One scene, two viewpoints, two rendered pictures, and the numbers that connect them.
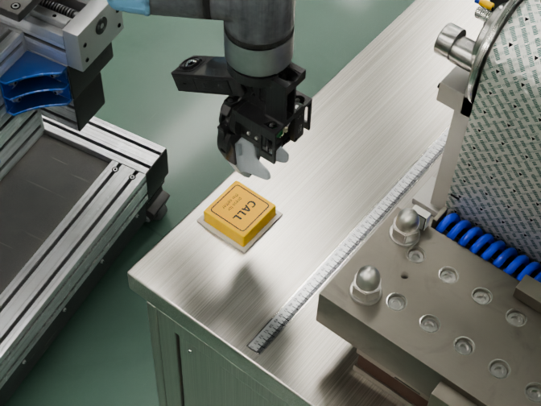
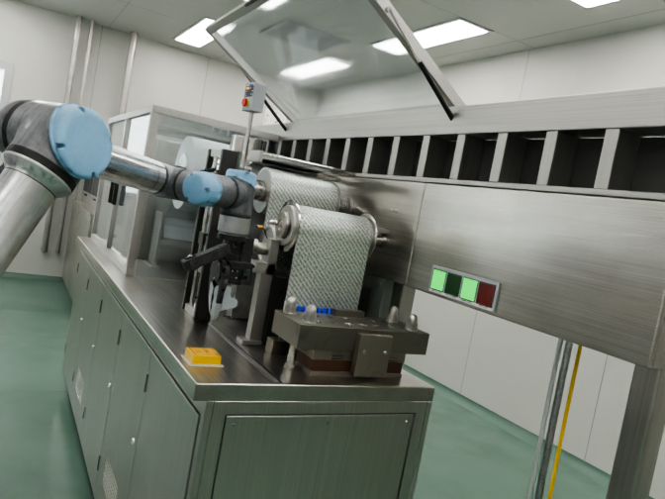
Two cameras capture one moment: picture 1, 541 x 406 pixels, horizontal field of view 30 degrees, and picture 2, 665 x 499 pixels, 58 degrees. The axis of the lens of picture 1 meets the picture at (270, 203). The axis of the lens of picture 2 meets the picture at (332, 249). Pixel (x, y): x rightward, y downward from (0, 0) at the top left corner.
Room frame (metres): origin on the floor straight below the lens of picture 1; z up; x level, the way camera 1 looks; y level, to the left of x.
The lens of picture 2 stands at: (-0.02, 1.22, 1.32)
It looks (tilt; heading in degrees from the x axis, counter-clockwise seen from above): 4 degrees down; 295
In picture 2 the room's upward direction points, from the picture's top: 10 degrees clockwise
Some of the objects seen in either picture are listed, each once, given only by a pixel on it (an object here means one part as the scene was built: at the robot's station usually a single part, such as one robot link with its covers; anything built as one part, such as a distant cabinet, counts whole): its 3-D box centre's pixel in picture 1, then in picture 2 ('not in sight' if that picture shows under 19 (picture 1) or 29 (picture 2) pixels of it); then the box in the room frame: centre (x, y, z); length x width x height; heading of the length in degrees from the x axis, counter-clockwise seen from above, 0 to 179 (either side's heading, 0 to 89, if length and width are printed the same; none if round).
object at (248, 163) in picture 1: (252, 164); (226, 303); (0.78, 0.02, 1.05); 0.06 x 0.03 x 0.09; 55
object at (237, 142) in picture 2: not in sight; (247, 147); (1.33, -0.75, 1.50); 0.14 x 0.14 x 0.06
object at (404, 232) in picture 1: (406, 223); (291, 304); (0.70, -0.16, 1.05); 0.04 x 0.04 x 0.04
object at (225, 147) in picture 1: (234, 134); (220, 284); (0.79, 0.05, 1.09); 0.05 x 0.02 x 0.09; 145
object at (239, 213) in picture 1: (240, 213); (203, 355); (0.81, 0.04, 0.91); 0.07 x 0.07 x 0.02; 54
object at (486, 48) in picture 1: (507, 43); (287, 225); (0.80, -0.24, 1.25); 0.15 x 0.01 x 0.15; 144
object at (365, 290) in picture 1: (367, 280); (310, 313); (0.62, -0.11, 1.05); 0.04 x 0.04 x 0.04
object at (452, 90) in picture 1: (457, 128); (256, 290); (0.86, -0.23, 1.05); 0.06 x 0.05 x 0.31; 54
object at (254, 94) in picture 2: not in sight; (252, 97); (1.23, -0.59, 1.66); 0.07 x 0.07 x 0.10; 64
